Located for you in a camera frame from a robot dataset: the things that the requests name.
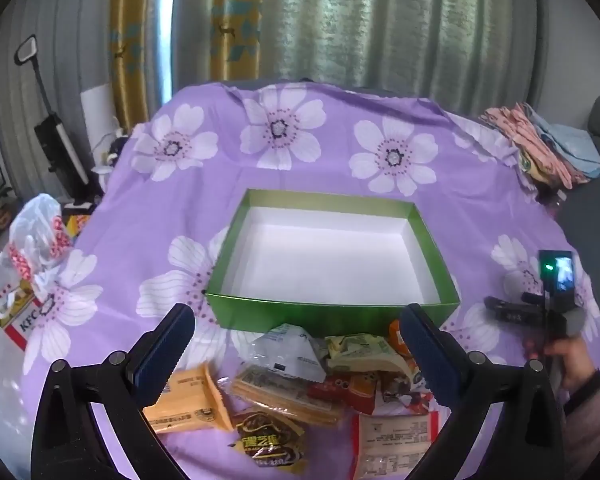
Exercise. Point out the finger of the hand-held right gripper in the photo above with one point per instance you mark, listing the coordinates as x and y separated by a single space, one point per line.
515 310

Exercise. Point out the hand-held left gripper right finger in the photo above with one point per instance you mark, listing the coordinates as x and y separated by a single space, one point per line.
427 355

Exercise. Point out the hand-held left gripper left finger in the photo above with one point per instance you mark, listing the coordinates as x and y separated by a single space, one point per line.
165 360

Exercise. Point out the panda print snack packet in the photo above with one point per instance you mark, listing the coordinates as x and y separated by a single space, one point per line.
405 395

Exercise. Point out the orange snack packet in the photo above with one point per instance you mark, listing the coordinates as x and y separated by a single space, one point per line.
190 400

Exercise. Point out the beige green snack packet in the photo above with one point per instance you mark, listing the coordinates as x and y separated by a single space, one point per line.
360 352

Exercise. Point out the white red snack packet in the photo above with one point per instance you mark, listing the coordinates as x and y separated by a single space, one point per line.
395 440

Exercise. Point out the silver snack packet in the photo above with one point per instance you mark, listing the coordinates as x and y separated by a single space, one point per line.
285 350

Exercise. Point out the brown black snack packet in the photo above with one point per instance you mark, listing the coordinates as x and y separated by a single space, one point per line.
267 442

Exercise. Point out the green cardboard box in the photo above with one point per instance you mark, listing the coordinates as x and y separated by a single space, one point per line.
325 260

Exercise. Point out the person's right forearm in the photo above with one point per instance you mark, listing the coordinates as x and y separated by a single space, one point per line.
595 435

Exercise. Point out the person's right hand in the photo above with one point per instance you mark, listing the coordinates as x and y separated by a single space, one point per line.
570 360

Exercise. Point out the black wristband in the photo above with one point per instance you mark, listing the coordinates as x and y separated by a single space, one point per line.
590 385

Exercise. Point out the striped orange wafer packet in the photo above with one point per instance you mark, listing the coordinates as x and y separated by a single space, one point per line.
280 395

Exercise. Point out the red white carton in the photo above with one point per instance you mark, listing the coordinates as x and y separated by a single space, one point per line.
20 320

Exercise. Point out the light blue cloth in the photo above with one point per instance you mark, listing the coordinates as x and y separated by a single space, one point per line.
580 147

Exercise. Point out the pile of folded clothes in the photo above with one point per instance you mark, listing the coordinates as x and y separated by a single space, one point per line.
525 135

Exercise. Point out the white plastic bag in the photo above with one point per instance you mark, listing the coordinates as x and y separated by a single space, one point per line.
35 230

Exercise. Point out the purple floral cloth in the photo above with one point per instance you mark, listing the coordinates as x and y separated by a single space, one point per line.
330 150

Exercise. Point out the black upright vacuum cleaner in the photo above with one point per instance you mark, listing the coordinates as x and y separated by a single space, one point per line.
55 140

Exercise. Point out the white panel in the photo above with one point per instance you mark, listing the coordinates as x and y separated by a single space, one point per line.
100 115

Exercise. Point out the grey green curtain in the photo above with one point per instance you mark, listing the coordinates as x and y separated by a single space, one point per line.
380 20

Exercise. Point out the yellow patterned curtain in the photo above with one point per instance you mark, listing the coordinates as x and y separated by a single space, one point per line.
130 35

